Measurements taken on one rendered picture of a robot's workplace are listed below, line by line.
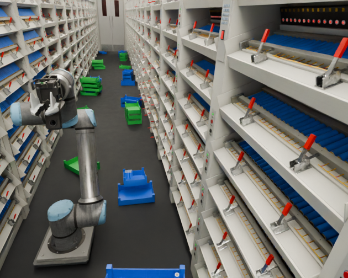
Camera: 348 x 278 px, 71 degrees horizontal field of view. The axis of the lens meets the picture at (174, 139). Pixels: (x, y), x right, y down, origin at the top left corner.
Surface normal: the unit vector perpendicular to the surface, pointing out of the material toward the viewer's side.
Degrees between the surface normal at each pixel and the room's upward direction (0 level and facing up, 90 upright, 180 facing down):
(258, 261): 21
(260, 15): 90
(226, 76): 90
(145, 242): 0
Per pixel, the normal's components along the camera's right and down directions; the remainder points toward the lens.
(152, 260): 0.05, -0.89
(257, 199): -0.31, -0.81
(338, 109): -0.93, 0.37
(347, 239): -0.98, 0.05
